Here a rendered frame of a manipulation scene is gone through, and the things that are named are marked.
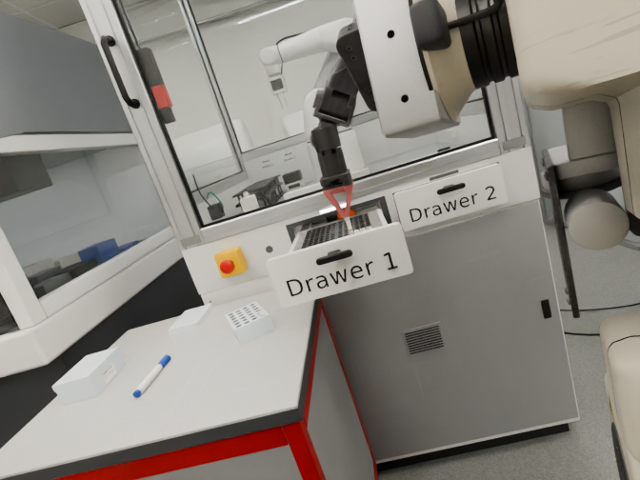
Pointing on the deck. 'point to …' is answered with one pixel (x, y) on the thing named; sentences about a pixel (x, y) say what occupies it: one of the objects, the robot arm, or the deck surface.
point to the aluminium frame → (178, 207)
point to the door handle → (116, 70)
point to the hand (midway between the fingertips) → (345, 213)
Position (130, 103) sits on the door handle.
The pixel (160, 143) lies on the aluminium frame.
